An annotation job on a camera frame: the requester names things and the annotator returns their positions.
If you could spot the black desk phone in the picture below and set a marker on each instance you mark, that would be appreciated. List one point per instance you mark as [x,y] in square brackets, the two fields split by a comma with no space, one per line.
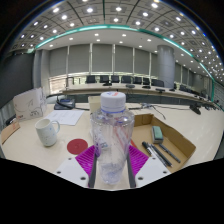
[65,104]

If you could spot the green whiteboard eraser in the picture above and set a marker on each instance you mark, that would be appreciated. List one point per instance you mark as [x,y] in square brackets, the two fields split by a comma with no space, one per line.
[157,134]

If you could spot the white ceramic mug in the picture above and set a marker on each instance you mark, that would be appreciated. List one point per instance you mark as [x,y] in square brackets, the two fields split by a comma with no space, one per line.
[46,132]

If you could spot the flat round red coaster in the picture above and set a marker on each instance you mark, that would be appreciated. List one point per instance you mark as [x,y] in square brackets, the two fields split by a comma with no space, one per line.
[76,146]

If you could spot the row of black office chairs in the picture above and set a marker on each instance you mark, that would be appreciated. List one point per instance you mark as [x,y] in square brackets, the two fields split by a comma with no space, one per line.
[115,79]

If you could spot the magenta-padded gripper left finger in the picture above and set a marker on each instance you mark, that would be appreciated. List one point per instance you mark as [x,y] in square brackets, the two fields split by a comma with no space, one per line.
[73,171]

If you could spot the long curved conference desk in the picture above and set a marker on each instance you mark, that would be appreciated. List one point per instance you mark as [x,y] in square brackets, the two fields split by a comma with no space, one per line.
[100,90]

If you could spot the brown cardboard box red-edged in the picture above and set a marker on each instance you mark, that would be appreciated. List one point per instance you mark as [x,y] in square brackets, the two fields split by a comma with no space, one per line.
[176,140]

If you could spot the large white cardboard box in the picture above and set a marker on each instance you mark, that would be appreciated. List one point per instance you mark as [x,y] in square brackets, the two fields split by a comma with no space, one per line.
[30,105]

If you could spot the black power adapter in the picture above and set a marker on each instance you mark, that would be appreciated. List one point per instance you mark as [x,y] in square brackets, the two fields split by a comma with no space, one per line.
[10,120]

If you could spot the black desktop microphone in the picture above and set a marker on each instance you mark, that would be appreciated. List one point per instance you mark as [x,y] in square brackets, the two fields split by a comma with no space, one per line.
[195,108]

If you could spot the black marker pen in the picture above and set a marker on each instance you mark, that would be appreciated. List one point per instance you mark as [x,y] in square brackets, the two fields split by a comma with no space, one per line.
[161,156]
[170,153]
[146,146]

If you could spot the clear plastic water bottle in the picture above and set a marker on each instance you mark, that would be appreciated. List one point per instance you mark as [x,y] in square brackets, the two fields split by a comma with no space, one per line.
[112,133]

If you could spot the printed white paper sheet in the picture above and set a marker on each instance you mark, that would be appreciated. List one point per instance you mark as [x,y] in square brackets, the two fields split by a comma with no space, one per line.
[65,117]

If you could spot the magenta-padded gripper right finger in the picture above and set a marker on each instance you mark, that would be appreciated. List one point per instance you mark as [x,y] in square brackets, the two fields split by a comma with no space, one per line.
[150,170]

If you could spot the recessed ceiling lights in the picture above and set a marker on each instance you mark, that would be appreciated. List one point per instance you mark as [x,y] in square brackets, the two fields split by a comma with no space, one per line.
[118,9]

